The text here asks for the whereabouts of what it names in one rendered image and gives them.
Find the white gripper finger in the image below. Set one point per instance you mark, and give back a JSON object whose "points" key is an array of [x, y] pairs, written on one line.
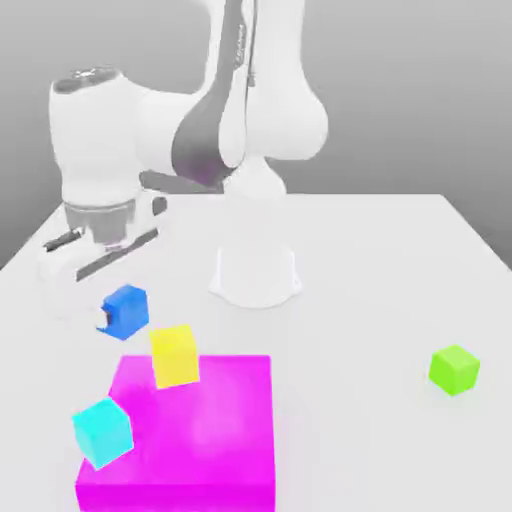
{"points": [[101, 316]]}

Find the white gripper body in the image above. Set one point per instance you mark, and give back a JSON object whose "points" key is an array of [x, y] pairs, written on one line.
{"points": [[116, 266]]}

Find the small blue cube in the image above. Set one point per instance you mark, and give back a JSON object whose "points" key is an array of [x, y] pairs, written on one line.
{"points": [[128, 312]]}

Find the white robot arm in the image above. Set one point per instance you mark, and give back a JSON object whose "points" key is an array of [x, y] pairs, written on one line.
{"points": [[100, 132]]}

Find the small yellow cube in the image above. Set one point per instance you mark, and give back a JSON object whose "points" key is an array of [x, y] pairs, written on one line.
{"points": [[174, 356]]}

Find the small cyan cube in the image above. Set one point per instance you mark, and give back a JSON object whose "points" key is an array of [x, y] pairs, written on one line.
{"points": [[102, 434]]}

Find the small green cube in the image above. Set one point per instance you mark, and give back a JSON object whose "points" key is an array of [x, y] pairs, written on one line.
{"points": [[454, 370]]}

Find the large magenta box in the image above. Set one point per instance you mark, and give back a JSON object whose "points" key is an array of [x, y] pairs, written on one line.
{"points": [[200, 440]]}

